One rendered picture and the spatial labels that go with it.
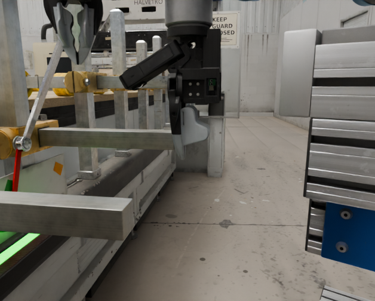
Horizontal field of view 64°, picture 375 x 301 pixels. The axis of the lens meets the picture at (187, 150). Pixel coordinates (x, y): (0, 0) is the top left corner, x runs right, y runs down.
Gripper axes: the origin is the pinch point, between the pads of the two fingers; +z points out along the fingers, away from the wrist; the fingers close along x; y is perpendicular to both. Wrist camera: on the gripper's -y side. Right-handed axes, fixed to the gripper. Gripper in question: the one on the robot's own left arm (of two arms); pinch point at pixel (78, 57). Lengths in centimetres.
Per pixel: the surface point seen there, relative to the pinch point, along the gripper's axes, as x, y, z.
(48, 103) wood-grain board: -14.8, -42.5, 8.3
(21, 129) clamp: -9.6, 1.4, 11.8
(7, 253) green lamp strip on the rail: -10.3, 11.0, 28.5
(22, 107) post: -9.6, -0.6, 8.1
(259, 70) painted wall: 414, -808, -63
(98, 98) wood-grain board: -3, -74, 8
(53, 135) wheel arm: -5.4, -1.8, 13.2
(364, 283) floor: 117, -55, 97
